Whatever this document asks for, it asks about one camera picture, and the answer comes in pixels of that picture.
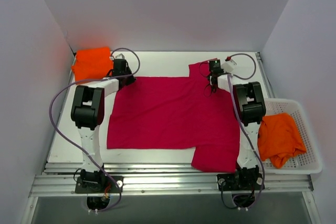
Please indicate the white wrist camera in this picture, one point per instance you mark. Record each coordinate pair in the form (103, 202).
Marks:
(229, 65)
(117, 56)

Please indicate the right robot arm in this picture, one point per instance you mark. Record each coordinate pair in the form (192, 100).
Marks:
(248, 105)

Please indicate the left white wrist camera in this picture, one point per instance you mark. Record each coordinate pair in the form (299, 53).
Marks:
(117, 56)

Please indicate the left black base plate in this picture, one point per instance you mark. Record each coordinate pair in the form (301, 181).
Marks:
(104, 185)

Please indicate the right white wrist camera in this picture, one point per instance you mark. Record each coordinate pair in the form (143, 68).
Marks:
(229, 65)

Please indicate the white plastic basket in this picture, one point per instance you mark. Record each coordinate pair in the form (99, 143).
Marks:
(308, 163)

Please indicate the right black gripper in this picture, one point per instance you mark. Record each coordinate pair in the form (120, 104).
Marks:
(213, 78)

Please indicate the folded orange t-shirt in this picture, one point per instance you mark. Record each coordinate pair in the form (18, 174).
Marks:
(92, 63)

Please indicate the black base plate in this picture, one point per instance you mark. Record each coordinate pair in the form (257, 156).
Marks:
(235, 182)
(104, 185)

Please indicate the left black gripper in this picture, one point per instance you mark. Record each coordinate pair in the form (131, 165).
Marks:
(128, 77)

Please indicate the crumpled orange t-shirt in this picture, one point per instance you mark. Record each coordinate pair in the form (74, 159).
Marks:
(279, 139)

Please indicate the aluminium rail frame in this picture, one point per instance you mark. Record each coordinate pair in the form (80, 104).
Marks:
(152, 172)

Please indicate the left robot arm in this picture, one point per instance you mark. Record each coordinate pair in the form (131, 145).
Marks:
(88, 113)

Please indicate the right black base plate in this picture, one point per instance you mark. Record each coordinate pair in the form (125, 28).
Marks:
(235, 182)

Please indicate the crimson red t-shirt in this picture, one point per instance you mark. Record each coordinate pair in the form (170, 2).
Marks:
(177, 113)

